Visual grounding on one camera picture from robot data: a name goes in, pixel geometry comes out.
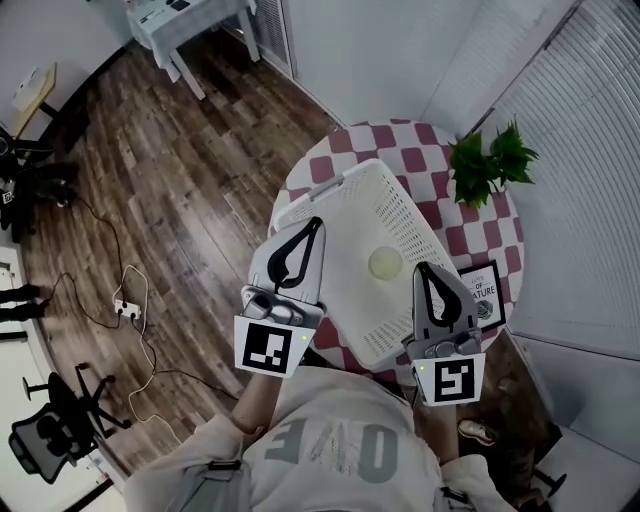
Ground person's shoe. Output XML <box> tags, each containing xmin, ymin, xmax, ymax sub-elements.
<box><xmin>456</xmin><ymin>418</ymin><xmax>497</xmax><ymax>447</ymax></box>

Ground black floor cable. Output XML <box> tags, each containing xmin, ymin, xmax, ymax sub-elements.
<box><xmin>35</xmin><ymin>194</ymin><xmax>242</xmax><ymax>402</ymax></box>

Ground round checkered table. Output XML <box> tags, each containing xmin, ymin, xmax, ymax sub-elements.
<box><xmin>268</xmin><ymin>118</ymin><xmax>526</xmax><ymax>387</ymax></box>

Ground person's right forearm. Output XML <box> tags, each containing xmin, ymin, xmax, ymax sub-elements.
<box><xmin>413</xmin><ymin>399</ymin><xmax>462</xmax><ymax>467</ymax></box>

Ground white power strip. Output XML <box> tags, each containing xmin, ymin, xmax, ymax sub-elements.
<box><xmin>113</xmin><ymin>297</ymin><xmax>143</xmax><ymax>321</ymax></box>

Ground person's white printed shirt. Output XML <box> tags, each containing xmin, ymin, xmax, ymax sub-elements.
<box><xmin>122</xmin><ymin>364</ymin><xmax>517</xmax><ymax>512</ymax></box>

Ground green potted plant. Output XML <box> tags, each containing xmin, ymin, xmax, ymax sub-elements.
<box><xmin>448</xmin><ymin>118</ymin><xmax>541</xmax><ymax>210</ymax></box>

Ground white window blinds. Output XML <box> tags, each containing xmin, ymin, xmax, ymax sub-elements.
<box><xmin>477</xmin><ymin>0</ymin><xmax>640</xmax><ymax>362</ymax></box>

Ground translucent ribbed cup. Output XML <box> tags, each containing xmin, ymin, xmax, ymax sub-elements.
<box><xmin>368</xmin><ymin>245</ymin><xmax>404</xmax><ymax>281</ymax></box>

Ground black framed picture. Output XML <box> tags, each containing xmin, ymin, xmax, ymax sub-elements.
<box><xmin>456</xmin><ymin>259</ymin><xmax>508</xmax><ymax>334</ymax></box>

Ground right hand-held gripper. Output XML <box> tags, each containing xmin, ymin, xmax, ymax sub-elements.
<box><xmin>401</xmin><ymin>260</ymin><xmax>487</xmax><ymax>408</ymax></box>

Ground black mesh office chair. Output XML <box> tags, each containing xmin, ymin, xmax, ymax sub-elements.
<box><xmin>8</xmin><ymin>363</ymin><xmax>133</xmax><ymax>486</ymax></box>

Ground white desk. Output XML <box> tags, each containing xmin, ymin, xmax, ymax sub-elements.
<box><xmin>124</xmin><ymin>0</ymin><xmax>262</xmax><ymax>102</ymax></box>

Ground white floor cable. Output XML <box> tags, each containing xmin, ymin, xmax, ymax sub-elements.
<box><xmin>111</xmin><ymin>263</ymin><xmax>185</xmax><ymax>445</ymax></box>

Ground white perforated plastic basket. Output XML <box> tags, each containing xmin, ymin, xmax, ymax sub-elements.
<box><xmin>269</xmin><ymin>158</ymin><xmax>464</xmax><ymax>374</ymax></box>

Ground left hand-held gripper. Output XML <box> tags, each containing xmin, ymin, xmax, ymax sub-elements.
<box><xmin>233</xmin><ymin>216</ymin><xmax>329</xmax><ymax>380</ymax></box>

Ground small wooden table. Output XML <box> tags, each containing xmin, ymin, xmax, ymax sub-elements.
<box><xmin>8</xmin><ymin>61</ymin><xmax>59</xmax><ymax>140</ymax></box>

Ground person's left forearm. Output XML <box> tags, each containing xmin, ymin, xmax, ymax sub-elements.
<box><xmin>228</xmin><ymin>372</ymin><xmax>282</xmax><ymax>437</ymax></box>

